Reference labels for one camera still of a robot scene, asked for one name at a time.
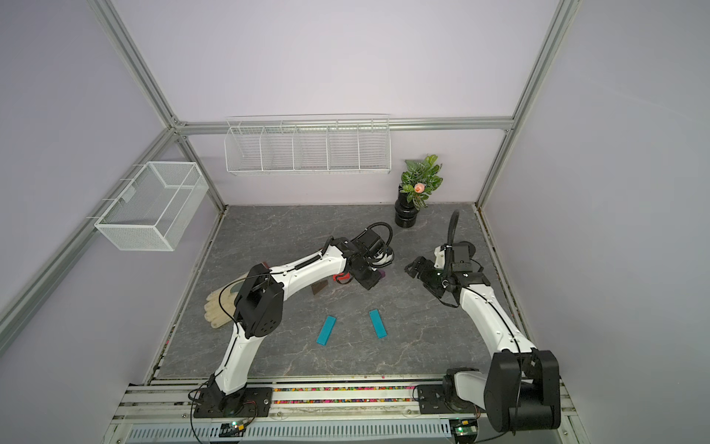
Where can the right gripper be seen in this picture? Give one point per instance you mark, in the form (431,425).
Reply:
(429,265)

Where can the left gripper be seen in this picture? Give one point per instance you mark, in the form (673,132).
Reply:
(369,283)

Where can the red rectangular block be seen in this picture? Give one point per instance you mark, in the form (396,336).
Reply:
(339,276)

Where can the dark wooden wedge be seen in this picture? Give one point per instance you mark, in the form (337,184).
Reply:
(319,286)

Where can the teal long block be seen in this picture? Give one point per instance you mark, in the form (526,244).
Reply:
(378,324)
(326,331)

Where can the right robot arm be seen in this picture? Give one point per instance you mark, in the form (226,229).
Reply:
(520,391)

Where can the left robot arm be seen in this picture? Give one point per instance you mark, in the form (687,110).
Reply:
(254,304)

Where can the potted plant black vase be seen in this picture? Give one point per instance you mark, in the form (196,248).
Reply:
(417,183)

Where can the white mesh basket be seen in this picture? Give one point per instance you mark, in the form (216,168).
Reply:
(154,209)

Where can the white wire wall shelf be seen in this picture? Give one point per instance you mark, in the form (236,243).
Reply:
(308,144)

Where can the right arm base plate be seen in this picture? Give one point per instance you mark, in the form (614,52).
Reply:
(433,399)

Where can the white vent rail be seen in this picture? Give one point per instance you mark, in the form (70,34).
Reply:
(291,431)

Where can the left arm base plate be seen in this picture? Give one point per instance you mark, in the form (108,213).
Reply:
(249,402)

